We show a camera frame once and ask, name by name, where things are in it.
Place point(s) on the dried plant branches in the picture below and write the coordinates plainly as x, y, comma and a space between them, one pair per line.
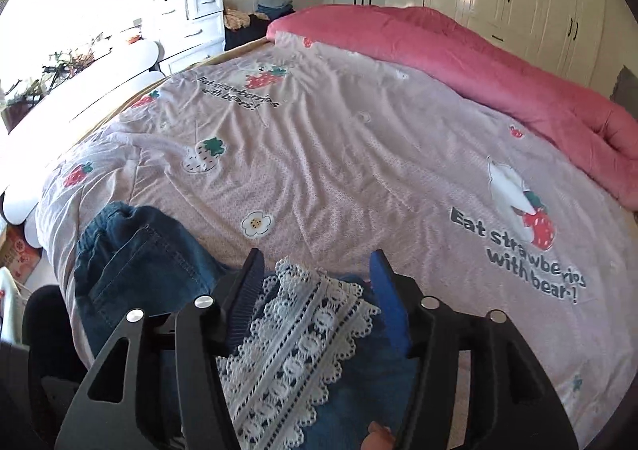
75, 61

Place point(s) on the stack of folded clothes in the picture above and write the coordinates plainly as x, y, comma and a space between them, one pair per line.
274, 6

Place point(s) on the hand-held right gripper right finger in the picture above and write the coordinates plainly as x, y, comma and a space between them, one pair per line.
389, 300

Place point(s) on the white chest of drawers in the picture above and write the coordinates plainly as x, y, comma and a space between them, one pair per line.
199, 16

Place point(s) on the white cloud-shaped board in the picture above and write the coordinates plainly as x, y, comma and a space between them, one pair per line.
20, 203
99, 76

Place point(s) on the person's right hand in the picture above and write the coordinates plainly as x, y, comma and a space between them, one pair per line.
376, 437

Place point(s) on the blue denim pants lace trim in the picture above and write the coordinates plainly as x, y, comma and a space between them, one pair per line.
129, 260

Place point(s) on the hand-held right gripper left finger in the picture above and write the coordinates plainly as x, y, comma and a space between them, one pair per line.
246, 290

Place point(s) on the yellow crumpled cloth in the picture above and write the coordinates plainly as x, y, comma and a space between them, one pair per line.
237, 19

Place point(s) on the dark cloth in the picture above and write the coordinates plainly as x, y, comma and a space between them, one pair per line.
45, 330

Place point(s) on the white printed bag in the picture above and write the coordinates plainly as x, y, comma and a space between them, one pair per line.
10, 300

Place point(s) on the pink strawberry printed blanket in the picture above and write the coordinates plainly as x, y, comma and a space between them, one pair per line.
349, 156

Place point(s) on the pink quilt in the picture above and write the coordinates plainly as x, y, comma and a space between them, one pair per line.
498, 66

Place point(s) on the pink cardboard box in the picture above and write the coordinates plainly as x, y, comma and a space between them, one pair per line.
20, 253

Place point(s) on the grey padded headboard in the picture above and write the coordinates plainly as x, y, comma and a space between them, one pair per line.
625, 86

